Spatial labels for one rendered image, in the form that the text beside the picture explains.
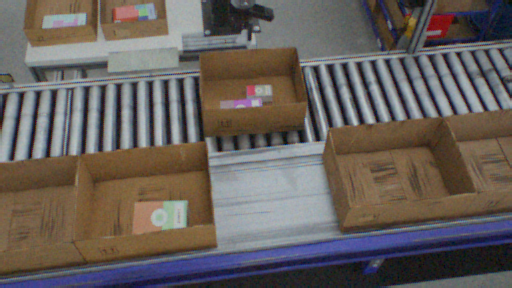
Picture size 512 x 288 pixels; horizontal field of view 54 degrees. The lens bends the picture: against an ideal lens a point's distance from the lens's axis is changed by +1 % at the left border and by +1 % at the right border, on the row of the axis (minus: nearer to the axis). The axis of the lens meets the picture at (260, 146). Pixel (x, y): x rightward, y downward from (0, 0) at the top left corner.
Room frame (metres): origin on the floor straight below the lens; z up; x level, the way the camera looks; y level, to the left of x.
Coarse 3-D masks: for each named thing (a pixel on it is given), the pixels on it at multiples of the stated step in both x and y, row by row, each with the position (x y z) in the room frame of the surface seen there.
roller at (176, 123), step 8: (176, 80) 1.41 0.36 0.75; (168, 88) 1.37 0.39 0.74; (176, 88) 1.36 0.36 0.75; (168, 96) 1.33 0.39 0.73; (176, 96) 1.32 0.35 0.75; (176, 104) 1.27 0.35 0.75; (176, 112) 1.23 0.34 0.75; (176, 120) 1.19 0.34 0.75; (176, 128) 1.15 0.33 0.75; (176, 136) 1.11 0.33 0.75
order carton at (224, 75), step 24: (264, 48) 1.44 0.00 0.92; (288, 48) 1.45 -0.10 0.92; (216, 72) 1.41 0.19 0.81; (240, 72) 1.42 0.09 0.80; (264, 72) 1.43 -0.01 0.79; (288, 72) 1.45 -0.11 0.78; (216, 96) 1.32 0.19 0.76; (240, 96) 1.32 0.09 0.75; (288, 96) 1.33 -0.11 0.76; (216, 120) 1.12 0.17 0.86; (240, 120) 1.13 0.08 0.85; (264, 120) 1.14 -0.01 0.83; (288, 120) 1.16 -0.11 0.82
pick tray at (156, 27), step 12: (108, 0) 1.88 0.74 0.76; (120, 0) 1.88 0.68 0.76; (144, 0) 1.89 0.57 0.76; (156, 0) 1.89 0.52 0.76; (108, 12) 1.80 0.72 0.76; (108, 24) 1.62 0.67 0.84; (120, 24) 1.63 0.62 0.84; (132, 24) 1.64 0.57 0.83; (144, 24) 1.65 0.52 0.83; (156, 24) 1.66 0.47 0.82; (108, 36) 1.62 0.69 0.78; (120, 36) 1.63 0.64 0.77; (132, 36) 1.64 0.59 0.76; (144, 36) 1.65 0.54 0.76; (156, 36) 1.66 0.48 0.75
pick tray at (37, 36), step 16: (32, 0) 1.81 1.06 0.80; (48, 0) 1.86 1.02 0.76; (64, 0) 1.86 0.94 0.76; (80, 0) 1.87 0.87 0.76; (96, 0) 1.85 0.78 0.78; (32, 16) 1.72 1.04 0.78; (96, 16) 1.75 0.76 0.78; (32, 32) 1.57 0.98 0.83; (48, 32) 1.58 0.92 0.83; (64, 32) 1.59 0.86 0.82; (80, 32) 1.60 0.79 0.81; (96, 32) 1.65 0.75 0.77
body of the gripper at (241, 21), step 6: (228, 0) 1.40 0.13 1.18; (234, 6) 1.37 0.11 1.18; (228, 12) 1.42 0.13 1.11; (234, 12) 1.37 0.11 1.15; (240, 12) 1.38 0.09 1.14; (234, 18) 1.38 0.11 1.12; (240, 18) 1.38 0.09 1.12; (246, 18) 1.38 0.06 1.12; (234, 24) 1.36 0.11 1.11; (240, 24) 1.37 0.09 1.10; (246, 24) 1.37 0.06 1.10; (252, 24) 1.37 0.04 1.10; (234, 30) 1.36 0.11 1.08; (240, 30) 1.37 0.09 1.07
